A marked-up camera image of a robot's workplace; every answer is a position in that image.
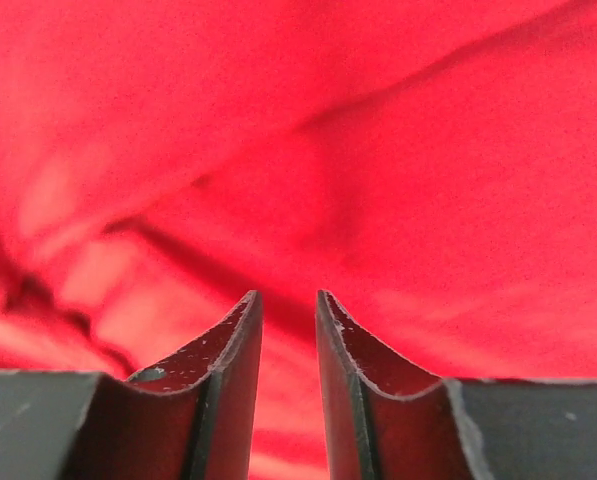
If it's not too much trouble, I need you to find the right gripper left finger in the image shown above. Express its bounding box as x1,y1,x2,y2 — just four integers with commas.
0,291,262,479

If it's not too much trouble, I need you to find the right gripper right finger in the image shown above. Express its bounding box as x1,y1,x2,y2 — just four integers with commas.
316,291,597,479

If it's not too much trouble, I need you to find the red t-shirt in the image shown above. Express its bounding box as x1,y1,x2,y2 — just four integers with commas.
0,1,597,479

